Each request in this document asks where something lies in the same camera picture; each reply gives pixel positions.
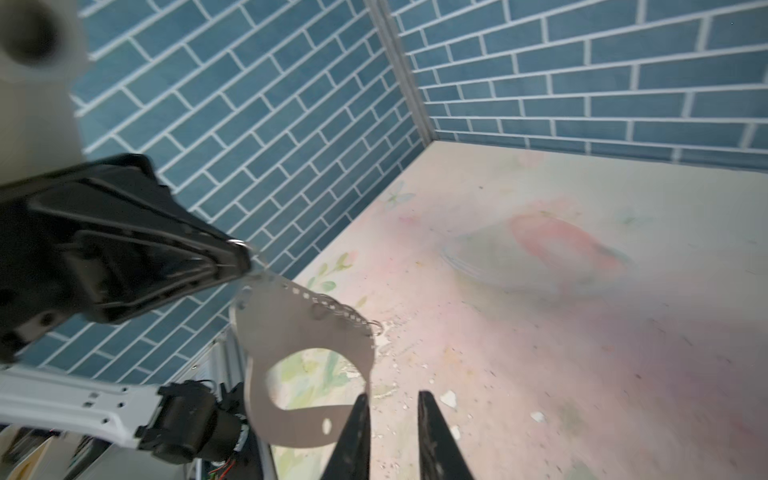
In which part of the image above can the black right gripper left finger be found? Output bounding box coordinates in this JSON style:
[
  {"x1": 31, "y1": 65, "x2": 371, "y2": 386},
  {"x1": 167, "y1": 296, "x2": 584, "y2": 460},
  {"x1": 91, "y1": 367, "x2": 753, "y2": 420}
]
[{"x1": 321, "y1": 393, "x2": 371, "y2": 480}]

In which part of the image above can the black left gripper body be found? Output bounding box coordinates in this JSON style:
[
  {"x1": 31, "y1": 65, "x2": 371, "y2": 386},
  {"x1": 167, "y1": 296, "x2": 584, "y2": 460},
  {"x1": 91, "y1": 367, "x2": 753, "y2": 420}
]
[{"x1": 1, "y1": 153, "x2": 156, "y2": 363}]

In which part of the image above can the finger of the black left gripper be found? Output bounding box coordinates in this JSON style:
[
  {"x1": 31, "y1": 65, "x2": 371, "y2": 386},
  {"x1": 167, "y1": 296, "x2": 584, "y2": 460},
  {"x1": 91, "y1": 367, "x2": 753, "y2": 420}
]
[
  {"x1": 28, "y1": 164, "x2": 251, "y2": 270},
  {"x1": 65, "y1": 230, "x2": 252, "y2": 324}
]

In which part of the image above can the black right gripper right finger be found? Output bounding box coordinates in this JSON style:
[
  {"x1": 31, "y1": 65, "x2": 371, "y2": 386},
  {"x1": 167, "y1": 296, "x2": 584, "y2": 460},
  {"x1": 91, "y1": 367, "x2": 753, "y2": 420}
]
[{"x1": 417, "y1": 390, "x2": 474, "y2": 480}]

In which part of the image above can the silver keyring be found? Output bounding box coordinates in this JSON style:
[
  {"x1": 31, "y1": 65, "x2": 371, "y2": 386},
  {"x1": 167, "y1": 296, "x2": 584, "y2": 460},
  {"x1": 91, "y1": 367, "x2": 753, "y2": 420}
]
[{"x1": 228, "y1": 239, "x2": 252, "y2": 251}]

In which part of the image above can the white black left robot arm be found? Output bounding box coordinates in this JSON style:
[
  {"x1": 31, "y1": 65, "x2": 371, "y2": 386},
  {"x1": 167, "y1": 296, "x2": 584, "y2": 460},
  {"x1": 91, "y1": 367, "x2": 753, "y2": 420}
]
[{"x1": 1, "y1": 154, "x2": 252, "y2": 464}]

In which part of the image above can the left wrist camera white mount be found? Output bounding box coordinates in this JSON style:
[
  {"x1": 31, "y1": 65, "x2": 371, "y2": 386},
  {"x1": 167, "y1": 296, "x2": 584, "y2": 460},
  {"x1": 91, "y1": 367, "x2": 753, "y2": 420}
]
[{"x1": 1, "y1": 0, "x2": 88, "y2": 185}]

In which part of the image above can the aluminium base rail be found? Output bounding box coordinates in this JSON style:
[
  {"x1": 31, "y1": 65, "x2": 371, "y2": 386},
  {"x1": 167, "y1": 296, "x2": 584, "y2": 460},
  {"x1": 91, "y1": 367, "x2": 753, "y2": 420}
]
[{"x1": 188, "y1": 330, "x2": 278, "y2": 479}]

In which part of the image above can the aluminium corner post left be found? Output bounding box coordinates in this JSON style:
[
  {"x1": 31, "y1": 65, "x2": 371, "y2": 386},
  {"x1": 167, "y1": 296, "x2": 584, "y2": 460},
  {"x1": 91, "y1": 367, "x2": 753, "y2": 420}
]
[{"x1": 364, "y1": 0, "x2": 437, "y2": 147}]

